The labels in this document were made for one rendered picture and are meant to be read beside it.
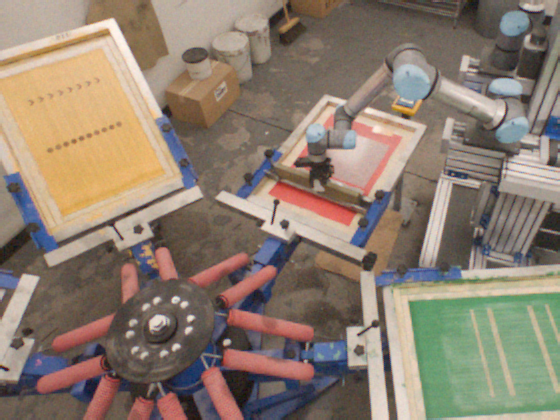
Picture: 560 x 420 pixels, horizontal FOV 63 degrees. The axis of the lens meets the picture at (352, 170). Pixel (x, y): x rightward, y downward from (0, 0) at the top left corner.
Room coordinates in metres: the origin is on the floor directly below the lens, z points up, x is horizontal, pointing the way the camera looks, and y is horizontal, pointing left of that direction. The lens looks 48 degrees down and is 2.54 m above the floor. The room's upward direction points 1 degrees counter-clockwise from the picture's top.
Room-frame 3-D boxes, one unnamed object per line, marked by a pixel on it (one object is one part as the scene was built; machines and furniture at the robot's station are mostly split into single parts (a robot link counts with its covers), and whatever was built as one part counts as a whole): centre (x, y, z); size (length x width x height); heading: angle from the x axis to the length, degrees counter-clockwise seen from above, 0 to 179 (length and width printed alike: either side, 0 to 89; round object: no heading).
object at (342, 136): (1.28, 0.04, 1.31); 0.11 x 0.11 x 0.08; 87
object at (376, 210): (1.13, -0.08, 0.98); 0.30 x 0.05 x 0.07; 153
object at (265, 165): (1.38, 0.42, 0.98); 0.30 x 0.05 x 0.07; 153
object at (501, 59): (1.83, -0.74, 1.31); 0.15 x 0.15 x 0.10
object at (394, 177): (1.47, 0.06, 0.97); 0.79 x 0.58 x 0.04; 153
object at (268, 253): (0.97, 0.32, 1.02); 0.17 x 0.06 x 0.05; 153
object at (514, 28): (1.84, -0.75, 1.42); 0.13 x 0.12 x 0.14; 136
